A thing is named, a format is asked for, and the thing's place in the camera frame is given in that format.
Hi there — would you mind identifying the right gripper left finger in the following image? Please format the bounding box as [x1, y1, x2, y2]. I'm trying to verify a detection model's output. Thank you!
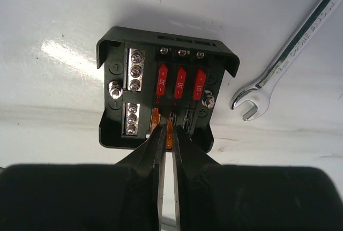
[1, 125, 167, 230]

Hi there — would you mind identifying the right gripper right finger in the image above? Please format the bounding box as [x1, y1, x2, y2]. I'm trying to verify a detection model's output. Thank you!
[173, 127, 342, 230]

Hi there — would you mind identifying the red blade fuse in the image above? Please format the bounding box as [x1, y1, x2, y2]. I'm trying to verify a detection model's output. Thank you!
[192, 68, 206, 101]

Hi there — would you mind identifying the black fuse box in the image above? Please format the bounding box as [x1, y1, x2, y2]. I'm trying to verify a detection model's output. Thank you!
[96, 26, 240, 152]

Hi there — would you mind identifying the installed orange fuse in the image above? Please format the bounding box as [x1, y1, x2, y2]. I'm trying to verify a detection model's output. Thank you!
[151, 108, 160, 132]

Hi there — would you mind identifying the installed red fuse left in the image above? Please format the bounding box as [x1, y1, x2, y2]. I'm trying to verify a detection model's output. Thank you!
[156, 63, 168, 98]

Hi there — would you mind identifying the installed red fuse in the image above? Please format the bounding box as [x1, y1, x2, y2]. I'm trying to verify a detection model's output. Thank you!
[156, 63, 168, 98]
[174, 66, 187, 99]

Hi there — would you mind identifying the installed red fuse right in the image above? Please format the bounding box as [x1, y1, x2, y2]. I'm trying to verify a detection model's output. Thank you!
[174, 66, 187, 99]

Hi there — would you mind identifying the silver combination wrench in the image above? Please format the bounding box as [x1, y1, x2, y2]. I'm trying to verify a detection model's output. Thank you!
[229, 0, 342, 121]

